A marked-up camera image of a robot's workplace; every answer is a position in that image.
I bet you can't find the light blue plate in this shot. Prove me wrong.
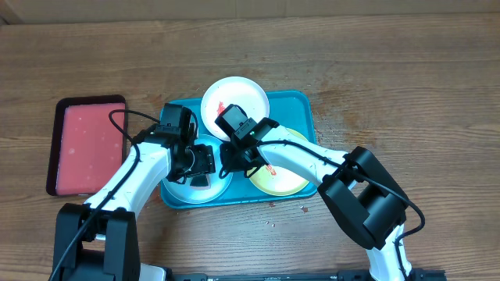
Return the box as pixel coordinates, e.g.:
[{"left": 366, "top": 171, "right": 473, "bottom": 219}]
[{"left": 160, "top": 134, "right": 233, "bottom": 208}]

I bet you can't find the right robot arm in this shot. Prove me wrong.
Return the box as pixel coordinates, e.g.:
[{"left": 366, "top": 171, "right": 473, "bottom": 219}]
[{"left": 216, "top": 116, "right": 446, "bottom": 280}]

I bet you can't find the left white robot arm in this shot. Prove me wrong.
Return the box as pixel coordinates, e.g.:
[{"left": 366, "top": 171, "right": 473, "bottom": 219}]
[{"left": 50, "top": 125, "right": 215, "bottom": 280}]

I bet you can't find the teal plastic tray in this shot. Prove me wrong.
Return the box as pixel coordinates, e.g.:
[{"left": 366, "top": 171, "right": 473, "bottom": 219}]
[{"left": 159, "top": 90, "right": 323, "bottom": 210}]

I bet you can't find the red tray with dark rim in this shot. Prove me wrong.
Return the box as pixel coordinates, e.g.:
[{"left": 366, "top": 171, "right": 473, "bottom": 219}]
[{"left": 46, "top": 94, "right": 127, "bottom": 196}]

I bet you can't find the yellow-green plate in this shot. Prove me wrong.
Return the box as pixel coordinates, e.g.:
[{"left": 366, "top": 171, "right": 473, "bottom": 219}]
[{"left": 245, "top": 127, "right": 313, "bottom": 197}]

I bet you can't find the white plate with red smear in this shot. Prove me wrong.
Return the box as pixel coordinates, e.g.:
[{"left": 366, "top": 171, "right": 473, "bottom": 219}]
[{"left": 201, "top": 76, "right": 270, "bottom": 141}]

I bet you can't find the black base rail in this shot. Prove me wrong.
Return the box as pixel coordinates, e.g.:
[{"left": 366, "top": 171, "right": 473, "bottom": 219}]
[{"left": 165, "top": 269, "right": 447, "bottom": 281}]

